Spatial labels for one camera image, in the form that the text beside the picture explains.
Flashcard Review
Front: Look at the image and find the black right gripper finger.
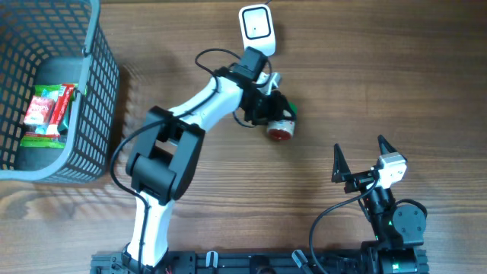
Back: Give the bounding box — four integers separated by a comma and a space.
331, 143, 351, 183
377, 135, 397, 155

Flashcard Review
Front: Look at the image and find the green lid jar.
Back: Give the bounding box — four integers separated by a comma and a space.
266, 110, 296, 141

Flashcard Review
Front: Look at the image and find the red snack stick packet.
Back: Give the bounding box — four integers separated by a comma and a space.
46, 84, 75, 135

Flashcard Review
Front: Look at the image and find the green candy bag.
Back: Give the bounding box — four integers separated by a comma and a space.
21, 84, 78, 149

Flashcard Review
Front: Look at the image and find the small red white box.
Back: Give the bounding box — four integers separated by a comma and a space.
24, 96, 55, 126

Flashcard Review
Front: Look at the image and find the teal packet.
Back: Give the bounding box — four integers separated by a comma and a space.
35, 84, 71, 135

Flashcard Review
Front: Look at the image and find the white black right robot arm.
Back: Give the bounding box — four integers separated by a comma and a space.
332, 135, 429, 274

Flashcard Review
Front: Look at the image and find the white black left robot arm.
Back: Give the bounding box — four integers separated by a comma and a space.
123, 47, 297, 273

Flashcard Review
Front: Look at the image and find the white barcode scanner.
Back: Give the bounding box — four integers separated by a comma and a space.
238, 4, 276, 56

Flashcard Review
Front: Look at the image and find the grey plastic mesh basket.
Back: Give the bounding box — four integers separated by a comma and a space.
1, 0, 119, 183

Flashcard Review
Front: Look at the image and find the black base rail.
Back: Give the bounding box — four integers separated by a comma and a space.
90, 250, 430, 274

